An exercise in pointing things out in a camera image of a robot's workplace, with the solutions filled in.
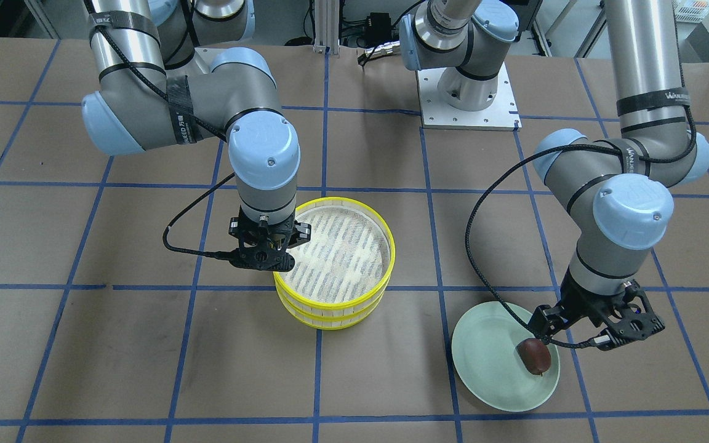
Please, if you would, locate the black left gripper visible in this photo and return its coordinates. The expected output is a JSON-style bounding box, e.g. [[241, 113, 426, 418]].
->
[[528, 272, 648, 347]]

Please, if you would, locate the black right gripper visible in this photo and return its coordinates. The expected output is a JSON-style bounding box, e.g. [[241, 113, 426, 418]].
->
[[227, 210, 312, 261]]

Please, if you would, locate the yellow steamer layer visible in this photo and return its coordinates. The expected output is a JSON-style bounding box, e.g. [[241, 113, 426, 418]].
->
[[274, 277, 387, 330], [273, 197, 396, 311]]

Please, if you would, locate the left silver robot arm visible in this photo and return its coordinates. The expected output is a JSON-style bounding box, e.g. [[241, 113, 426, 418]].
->
[[399, 1, 709, 351]]

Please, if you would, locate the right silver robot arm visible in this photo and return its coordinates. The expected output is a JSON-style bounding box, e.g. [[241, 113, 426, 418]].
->
[[82, 1, 311, 272]]

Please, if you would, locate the brown steamed bun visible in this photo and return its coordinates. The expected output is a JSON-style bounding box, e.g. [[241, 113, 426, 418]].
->
[[516, 338, 551, 376]]

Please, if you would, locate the light green plate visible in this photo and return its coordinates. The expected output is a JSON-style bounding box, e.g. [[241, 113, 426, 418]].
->
[[451, 301, 561, 412]]

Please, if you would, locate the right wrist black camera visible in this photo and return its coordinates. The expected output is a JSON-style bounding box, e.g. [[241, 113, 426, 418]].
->
[[229, 239, 295, 273]]

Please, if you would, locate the wrist black camera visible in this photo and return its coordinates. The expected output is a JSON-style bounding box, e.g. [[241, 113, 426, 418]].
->
[[593, 298, 666, 351], [229, 239, 295, 273]]

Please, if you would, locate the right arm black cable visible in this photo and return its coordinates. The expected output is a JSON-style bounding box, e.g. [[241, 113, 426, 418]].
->
[[163, 172, 238, 259]]

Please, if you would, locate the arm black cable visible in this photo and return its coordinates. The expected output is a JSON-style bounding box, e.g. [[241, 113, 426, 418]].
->
[[163, 172, 238, 259], [465, 138, 697, 349]]

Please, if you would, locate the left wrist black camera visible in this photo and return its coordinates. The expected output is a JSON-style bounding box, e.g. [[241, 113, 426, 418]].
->
[[593, 298, 666, 351]]

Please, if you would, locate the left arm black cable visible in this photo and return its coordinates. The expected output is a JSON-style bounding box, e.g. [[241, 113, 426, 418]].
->
[[465, 138, 697, 349]]

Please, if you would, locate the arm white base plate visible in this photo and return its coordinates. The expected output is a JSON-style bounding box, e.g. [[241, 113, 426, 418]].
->
[[416, 64, 523, 131]]

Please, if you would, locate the aluminium frame post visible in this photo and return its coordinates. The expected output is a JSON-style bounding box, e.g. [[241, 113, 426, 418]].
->
[[312, 0, 342, 57]]

